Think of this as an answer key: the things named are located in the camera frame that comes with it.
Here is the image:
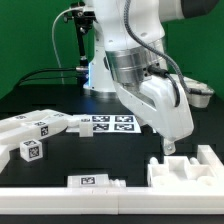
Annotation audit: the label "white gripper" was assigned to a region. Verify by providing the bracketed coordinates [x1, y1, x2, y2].
[114, 76, 194, 156]

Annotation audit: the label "white chair seat part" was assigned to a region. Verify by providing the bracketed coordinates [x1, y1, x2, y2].
[147, 156, 218, 189]

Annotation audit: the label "white chair side plank front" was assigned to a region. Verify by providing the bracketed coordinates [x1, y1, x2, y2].
[0, 114, 69, 158]

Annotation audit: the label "white chair side plank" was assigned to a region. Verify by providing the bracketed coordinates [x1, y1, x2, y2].
[0, 109, 70, 130]
[0, 114, 69, 158]

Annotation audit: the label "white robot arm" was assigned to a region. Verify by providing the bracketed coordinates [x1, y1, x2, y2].
[84, 0, 214, 155]

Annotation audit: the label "white paper tag sheet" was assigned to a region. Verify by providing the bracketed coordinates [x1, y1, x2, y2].
[75, 115, 141, 133]

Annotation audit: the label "white tagged cube left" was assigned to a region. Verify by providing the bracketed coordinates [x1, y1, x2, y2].
[20, 139, 43, 162]

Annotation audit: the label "white front fence bar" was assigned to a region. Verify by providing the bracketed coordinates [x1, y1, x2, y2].
[0, 188, 224, 215]

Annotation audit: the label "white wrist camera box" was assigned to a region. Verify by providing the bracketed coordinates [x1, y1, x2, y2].
[184, 77, 214, 108]

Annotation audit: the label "grey braided cable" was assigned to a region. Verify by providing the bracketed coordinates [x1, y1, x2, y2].
[123, 0, 204, 108]

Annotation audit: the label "black cables on table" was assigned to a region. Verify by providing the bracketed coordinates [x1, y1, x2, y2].
[14, 66, 89, 88]

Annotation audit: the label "white thin cable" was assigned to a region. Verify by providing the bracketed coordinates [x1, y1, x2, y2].
[51, 7, 79, 85]

